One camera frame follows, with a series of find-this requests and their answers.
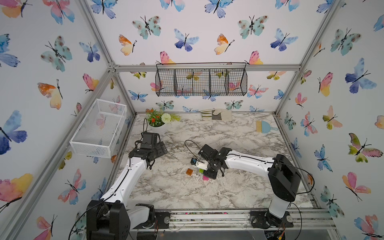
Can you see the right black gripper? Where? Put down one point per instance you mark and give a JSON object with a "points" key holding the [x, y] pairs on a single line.
{"points": [[210, 175]]}

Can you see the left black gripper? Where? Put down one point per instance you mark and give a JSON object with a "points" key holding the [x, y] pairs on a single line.
{"points": [[161, 148]]}

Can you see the orange lego brick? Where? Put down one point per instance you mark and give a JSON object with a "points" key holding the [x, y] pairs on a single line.
{"points": [[189, 172]]}

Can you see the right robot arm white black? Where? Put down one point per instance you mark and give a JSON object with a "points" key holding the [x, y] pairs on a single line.
{"points": [[284, 179]]}

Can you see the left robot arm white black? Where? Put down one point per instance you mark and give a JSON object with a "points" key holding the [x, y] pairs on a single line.
{"points": [[120, 192]]}

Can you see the potted flower plant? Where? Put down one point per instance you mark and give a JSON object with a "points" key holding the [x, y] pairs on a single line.
{"points": [[158, 121]]}

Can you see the folded beige cloth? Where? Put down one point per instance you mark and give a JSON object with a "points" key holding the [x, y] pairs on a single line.
{"points": [[216, 115]]}

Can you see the light blue hand brush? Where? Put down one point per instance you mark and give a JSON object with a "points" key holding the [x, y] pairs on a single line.
{"points": [[264, 127]]}

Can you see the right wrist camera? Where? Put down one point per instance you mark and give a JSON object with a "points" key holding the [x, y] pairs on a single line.
{"points": [[199, 164]]}

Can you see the white mesh wall basket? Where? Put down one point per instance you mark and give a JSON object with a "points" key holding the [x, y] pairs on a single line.
{"points": [[99, 131]]}

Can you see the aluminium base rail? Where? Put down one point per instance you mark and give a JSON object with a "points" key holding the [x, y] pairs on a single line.
{"points": [[226, 220]]}

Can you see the black wire wall basket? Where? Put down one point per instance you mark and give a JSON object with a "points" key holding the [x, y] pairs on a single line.
{"points": [[201, 79]]}

